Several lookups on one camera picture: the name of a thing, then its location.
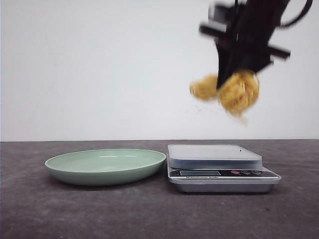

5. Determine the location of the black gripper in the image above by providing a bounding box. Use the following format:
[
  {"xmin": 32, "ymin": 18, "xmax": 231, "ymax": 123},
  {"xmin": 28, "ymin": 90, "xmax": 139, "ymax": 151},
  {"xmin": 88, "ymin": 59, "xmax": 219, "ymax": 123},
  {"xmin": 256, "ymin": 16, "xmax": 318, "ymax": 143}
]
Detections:
[{"xmin": 199, "ymin": 0, "xmax": 291, "ymax": 89}]

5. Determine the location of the yellow vermicelli noodle bundle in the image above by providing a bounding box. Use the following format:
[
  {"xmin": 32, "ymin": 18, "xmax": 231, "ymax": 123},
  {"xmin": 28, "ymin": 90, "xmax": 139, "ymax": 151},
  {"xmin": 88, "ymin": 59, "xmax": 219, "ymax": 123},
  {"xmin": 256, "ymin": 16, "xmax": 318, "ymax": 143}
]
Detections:
[{"xmin": 189, "ymin": 69, "xmax": 260, "ymax": 125}]

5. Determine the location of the silver electronic kitchen scale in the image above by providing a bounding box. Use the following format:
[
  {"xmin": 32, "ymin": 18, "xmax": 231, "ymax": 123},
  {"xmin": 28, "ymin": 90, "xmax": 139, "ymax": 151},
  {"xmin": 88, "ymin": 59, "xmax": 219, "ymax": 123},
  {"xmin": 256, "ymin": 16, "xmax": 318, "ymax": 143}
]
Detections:
[{"xmin": 167, "ymin": 144, "xmax": 282, "ymax": 193}]

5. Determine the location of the light green plate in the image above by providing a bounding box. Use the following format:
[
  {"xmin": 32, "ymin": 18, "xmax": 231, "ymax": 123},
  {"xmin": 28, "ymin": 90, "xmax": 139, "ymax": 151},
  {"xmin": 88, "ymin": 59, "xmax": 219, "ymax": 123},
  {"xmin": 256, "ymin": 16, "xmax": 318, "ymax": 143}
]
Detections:
[{"xmin": 44, "ymin": 148, "xmax": 166, "ymax": 186}]

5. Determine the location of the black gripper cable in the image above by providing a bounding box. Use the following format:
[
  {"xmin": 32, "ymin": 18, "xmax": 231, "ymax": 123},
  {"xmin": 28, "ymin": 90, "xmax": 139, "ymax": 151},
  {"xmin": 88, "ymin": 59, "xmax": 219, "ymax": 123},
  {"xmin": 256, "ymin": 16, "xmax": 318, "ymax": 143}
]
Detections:
[{"xmin": 279, "ymin": 0, "xmax": 314, "ymax": 28}]

